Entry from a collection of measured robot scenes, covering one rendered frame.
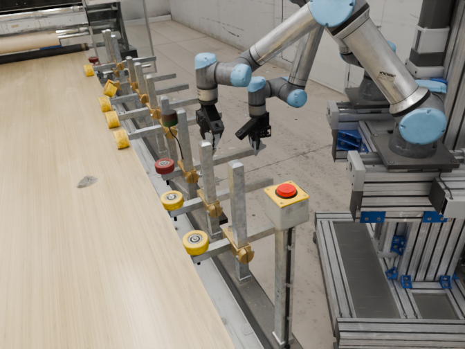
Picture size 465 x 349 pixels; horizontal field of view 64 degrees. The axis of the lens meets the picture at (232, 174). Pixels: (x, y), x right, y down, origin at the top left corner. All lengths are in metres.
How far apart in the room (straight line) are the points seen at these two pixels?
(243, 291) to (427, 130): 0.74
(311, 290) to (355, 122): 0.97
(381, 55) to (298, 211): 0.52
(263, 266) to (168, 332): 1.40
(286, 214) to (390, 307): 1.24
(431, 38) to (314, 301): 1.39
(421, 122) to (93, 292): 1.00
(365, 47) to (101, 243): 0.96
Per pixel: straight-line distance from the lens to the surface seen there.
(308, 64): 1.51
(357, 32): 1.10
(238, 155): 1.67
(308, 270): 2.30
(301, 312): 2.11
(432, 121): 1.15
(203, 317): 0.97
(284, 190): 0.78
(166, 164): 1.56
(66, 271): 1.20
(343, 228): 2.28
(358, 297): 1.94
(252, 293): 1.26
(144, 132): 1.75
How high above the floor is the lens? 1.68
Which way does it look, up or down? 33 degrees down
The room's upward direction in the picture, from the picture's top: 4 degrees counter-clockwise
